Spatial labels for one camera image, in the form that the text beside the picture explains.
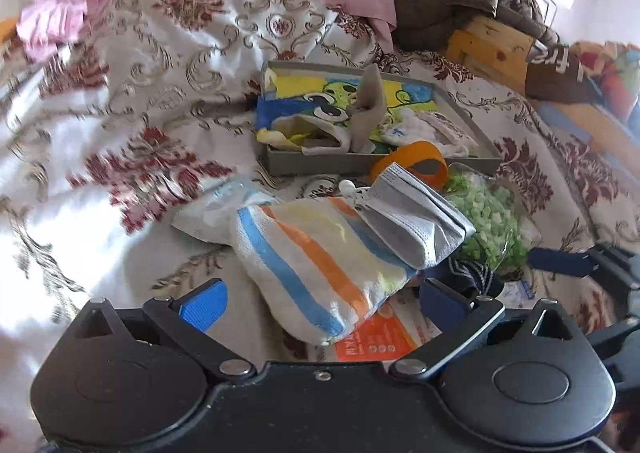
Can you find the white tissue pack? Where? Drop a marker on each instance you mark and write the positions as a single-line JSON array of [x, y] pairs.
[[210, 213]]

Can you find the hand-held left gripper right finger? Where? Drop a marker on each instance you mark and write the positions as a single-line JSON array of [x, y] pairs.
[[440, 300]]

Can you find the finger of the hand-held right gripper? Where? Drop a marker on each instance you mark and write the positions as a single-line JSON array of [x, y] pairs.
[[557, 260], [617, 337]]

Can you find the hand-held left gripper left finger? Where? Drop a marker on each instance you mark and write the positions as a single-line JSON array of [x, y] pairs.
[[205, 305]]

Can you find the grey face mask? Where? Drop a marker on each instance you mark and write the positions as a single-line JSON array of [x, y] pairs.
[[420, 218]]

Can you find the yellow and blue cloth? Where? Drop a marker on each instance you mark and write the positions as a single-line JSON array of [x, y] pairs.
[[285, 115]]

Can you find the orange and white box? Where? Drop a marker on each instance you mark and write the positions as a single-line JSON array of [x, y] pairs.
[[380, 333]]

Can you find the grey tray with cartoon picture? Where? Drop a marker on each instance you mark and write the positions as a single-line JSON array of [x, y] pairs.
[[310, 164]]

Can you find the beige sock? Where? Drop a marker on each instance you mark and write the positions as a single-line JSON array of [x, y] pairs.
[[370, 98]]

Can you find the brown printed garment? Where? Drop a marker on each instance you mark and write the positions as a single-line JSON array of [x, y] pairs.
[[555, 78]]

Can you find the wooden bed frame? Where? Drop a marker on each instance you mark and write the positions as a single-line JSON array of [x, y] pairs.
[[485, 45]]

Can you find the striped white towel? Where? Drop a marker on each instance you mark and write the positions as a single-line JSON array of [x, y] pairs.
[[310, 273]]

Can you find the bag of green paper stars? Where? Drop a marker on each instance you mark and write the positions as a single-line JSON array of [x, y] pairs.
[[485, 213]]

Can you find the floral blanket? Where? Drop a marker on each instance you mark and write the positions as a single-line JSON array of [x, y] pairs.
[[100, 108]]

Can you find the white sock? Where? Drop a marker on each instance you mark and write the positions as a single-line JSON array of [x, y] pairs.
[[417, 120]]

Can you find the black sock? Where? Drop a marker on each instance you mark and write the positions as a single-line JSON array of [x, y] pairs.
[[480, 274]]

